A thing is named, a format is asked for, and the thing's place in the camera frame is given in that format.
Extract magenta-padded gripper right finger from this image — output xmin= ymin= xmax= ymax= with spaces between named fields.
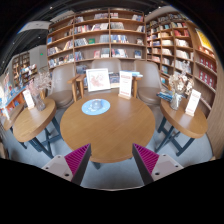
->
xmin=131 ymin=143 xmax=184 ymax=187

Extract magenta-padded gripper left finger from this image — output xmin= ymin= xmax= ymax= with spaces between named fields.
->
xmin=40 ymin=143 xmax=92 ymax=186

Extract round light blue mouse pad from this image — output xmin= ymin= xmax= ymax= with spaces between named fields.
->
xmin=81 ymin=98 xmax=111 ymax=116

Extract round wooden side table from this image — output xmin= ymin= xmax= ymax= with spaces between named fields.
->
xmin=154 ymin=98 xmax=209 ymax=158
xmin=12 ymin=97 xmax=63 ymax=159
xmin=1 ymin=103 xmax=28 ymax=149

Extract dried flowers in glass vase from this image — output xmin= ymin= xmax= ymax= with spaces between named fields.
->
xmin=26 ymin=71 xmax=53 ymax=112
xmin=168 ymin=68 xmax=194 ymax=111

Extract stack of blue books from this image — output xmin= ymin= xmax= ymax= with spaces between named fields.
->
xmin=156 ymin=89 xmax=174 ymax=103

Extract white sign on wooden base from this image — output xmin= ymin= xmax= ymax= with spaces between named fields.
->
xmin=118 ymin=70 xmax=134 ymax=100
xmin=21 ymin=88 xmax=36 ymax=110
xmin=184 ymin=88 xmax=202 ymax=117

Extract brown padded wooden armchair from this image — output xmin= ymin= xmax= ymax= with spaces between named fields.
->
xmin=133 ymin=59 xmax=164 ymax=107
xmin=68 ymin=58 xmax=143 ymax=101
xmin=48 ymin=63 xmax=79 ymax=109

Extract white framed floral picture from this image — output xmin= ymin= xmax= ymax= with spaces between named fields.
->
xmin=85 ymin=68 xmax=111 ymax=93

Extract light blue book stack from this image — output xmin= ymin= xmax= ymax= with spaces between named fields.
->
xmin=131 ymin=70 xmax=144 ymax=78

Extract orange book display stand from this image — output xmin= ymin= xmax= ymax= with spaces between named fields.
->
xmin=0 ymin=71 xmax=27 ymax=111

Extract dark covered book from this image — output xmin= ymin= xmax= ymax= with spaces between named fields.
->
xmin=109 ymin=72 xmax=120 ymax=89

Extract small distant wooden bookshelf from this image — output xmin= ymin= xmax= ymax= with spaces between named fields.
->
xmin=11 ymin=51 xmax=38 ymax=84

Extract tall wooden bookshelf unit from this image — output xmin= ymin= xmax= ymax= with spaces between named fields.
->
xmin=145 ymin=11 xmax=218 ymax=118

